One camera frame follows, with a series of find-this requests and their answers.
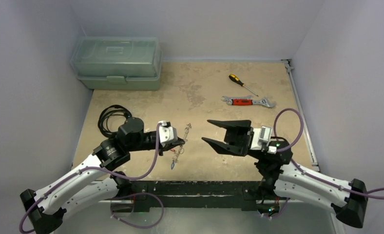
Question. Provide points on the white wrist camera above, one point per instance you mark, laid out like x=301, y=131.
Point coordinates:
x=261, y=139
x=167, y=133

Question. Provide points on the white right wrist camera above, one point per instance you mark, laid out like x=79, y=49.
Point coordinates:
x=261, y=139

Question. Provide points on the yellow black screwdriver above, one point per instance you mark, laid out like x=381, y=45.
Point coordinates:
x=236, y=80

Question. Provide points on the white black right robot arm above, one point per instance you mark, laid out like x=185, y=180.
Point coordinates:
x=283, y=177

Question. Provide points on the green plastic toolbox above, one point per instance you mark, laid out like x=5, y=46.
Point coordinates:
x=118, y=63

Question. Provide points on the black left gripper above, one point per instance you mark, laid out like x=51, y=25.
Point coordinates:
x=178, y=141

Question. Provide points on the perforated metal key plate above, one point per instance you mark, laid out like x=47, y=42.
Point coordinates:
x=180, y=150

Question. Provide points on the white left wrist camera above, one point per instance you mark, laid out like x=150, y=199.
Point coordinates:
x=167, y=133

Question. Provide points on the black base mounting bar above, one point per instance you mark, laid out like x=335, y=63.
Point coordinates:
x=142, y=195

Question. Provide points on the red handled adjustable wrench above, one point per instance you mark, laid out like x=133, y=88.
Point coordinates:
x=247, y=101

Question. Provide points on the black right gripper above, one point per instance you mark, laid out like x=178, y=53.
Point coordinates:
x=241, y=141

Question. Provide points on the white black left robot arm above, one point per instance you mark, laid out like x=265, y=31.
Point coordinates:
x=95, y=178

